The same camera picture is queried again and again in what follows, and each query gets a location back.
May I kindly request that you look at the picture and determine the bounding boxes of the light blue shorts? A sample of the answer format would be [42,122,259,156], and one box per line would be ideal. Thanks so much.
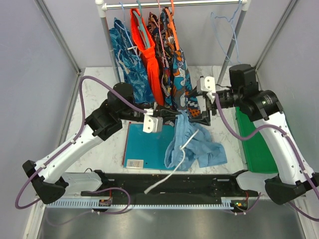
[144,109,228,195]

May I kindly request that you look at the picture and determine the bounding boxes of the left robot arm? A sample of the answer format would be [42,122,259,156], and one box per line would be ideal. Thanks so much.
[22,83,180,204]

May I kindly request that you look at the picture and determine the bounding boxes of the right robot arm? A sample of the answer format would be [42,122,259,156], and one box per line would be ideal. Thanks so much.
[187,64,319,205]

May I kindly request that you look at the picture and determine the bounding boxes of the colourful cartoon print shorts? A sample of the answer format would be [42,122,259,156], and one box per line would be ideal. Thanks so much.
[161,7,201,118]

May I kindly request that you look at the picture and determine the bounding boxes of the blue patterned shorts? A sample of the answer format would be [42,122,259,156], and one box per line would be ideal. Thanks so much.
[110,18,155,104]

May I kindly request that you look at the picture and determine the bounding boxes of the orange shorts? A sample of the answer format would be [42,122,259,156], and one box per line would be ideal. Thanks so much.
[130,8,164,106]

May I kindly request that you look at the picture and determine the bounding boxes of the dark comic print shorts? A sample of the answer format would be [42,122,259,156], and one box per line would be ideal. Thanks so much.
[147,12,173,109]

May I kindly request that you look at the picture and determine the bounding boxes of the pink plastic hanger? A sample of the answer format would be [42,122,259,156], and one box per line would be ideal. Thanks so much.
[156,0,166,59]

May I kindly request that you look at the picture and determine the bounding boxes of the orange plastic hanger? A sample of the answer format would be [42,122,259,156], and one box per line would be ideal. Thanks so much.
[165,0,180,50]

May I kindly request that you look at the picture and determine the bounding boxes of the teal plastic hanger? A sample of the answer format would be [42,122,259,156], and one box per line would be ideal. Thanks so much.
[133,0,151,49]

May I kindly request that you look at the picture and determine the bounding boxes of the blue plastic hanger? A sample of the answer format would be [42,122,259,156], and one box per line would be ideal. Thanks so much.
[119,2,139,57]

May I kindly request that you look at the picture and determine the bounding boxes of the teal folder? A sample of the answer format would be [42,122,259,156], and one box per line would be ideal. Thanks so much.
[122,123,179,171]

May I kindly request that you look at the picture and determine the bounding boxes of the green plastic bin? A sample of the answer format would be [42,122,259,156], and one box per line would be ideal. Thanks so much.
[235,108,278,174]

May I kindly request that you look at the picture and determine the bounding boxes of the white metal clothes rack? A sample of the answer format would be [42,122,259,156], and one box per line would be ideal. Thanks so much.
[95,0,252,87]

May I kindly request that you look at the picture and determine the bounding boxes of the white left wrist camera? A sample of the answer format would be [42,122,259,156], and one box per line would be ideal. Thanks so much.
[143,115,163,133]

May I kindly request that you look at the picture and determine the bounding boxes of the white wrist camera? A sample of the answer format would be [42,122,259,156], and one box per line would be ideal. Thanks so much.
[143,115,163,133]
[196,76,216,103]

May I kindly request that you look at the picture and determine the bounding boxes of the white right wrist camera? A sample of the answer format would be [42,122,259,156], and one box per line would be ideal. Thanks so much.
[196,76,216,103]

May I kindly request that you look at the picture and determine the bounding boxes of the right aluminium frame post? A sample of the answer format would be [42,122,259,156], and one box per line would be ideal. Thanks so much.
[253,0,300,73]

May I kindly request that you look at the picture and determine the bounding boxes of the aluminium frame post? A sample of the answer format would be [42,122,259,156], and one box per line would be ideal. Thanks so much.
[33,0,82,77]
[253,0,300,73]

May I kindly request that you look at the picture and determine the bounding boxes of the light blue wire hanger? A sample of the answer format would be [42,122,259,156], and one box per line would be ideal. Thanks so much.
[210,0,243,65]

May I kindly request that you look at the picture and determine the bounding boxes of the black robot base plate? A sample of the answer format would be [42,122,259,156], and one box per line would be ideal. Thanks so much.
[81,172,258,204]

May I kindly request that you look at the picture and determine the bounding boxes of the light blue cable duct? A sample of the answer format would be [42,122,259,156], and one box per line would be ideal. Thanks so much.
[46,198,234,210]

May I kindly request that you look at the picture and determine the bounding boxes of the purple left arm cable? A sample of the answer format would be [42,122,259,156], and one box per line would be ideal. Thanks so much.
[14,76,150,210]

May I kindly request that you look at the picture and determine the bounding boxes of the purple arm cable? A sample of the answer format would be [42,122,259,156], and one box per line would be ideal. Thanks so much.
[14,76,150,210]
[214,93,319,222]

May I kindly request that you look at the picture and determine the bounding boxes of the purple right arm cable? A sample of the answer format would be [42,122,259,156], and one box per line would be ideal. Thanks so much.
[214,93,319,222]

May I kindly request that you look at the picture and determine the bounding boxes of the left aluminium frame post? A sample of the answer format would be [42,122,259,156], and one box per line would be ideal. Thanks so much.
[33,0,82,77]

